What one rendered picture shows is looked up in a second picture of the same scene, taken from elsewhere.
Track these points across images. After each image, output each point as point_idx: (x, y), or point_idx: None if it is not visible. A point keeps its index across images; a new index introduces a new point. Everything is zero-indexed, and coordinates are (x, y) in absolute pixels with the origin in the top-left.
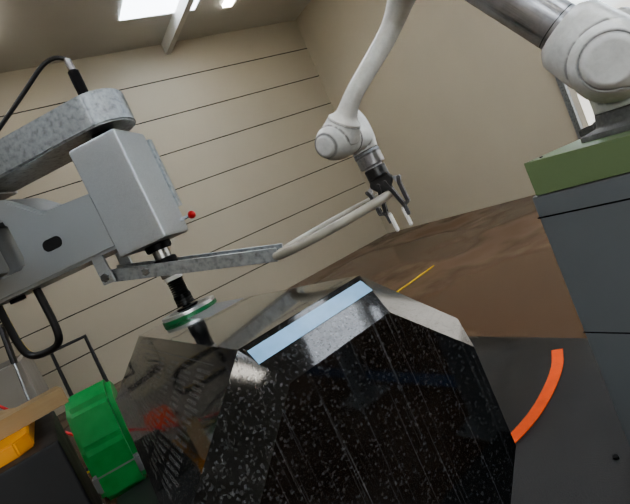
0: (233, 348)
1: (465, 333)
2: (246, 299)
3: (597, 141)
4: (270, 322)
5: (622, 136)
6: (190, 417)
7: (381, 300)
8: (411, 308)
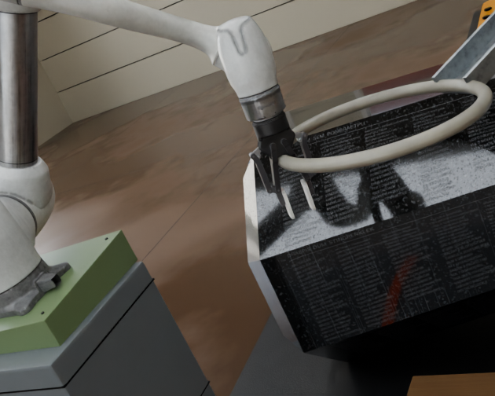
0: (290, 110)
1: (252, 260)
2: (430, 94)
3: (66, 255)
4: (289, 119)
5: (57, 251)
6: None
7: (246, 172)
8: (250, 201)
